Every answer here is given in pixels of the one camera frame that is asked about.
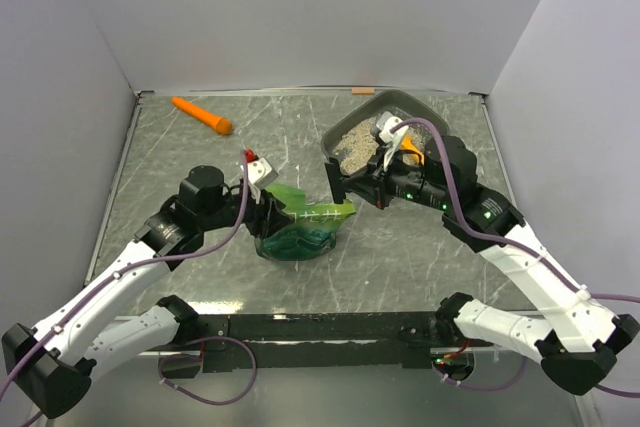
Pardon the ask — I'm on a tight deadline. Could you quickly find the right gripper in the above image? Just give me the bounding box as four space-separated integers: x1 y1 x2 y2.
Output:
343 143 452 211

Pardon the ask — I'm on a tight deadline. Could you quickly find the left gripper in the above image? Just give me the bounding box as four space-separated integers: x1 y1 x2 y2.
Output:
200 183 295 239

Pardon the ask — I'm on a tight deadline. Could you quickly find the green litter bag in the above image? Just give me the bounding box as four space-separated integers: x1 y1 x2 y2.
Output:
254 183 356 261

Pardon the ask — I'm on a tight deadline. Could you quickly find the yellow plastic scoop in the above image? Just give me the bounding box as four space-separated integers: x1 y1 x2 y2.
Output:
401 133 424 165

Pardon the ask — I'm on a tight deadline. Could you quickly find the grey litter box tray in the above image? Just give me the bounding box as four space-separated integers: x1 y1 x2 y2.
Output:
321 90 449 162

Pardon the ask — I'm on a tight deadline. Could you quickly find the black T-shaped part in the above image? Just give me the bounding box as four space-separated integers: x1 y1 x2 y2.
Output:
325 157 346 204

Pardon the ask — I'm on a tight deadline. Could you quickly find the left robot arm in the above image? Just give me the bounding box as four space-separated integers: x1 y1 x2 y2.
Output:
1 158 288 418

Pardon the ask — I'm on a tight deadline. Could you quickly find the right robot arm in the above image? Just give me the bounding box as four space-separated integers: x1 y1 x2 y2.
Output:
326 136 639 395

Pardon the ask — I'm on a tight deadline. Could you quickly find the litter granules pile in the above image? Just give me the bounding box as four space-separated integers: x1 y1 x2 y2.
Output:
334 117 429 175

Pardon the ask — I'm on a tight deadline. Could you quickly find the brown tape piece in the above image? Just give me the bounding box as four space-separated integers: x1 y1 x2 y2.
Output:
351 87 375 95

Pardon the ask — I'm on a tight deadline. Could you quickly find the orange carrot toy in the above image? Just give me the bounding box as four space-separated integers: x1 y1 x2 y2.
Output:
172 97 233 135

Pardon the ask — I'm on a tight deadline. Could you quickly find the black base bar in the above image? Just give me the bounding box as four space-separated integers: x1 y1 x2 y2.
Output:
160 311 465 373

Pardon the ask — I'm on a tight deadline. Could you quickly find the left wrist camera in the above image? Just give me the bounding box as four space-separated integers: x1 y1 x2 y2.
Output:
241 149 278 203

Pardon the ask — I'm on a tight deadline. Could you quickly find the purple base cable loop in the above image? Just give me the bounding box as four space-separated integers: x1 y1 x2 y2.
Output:
157 336 259 407

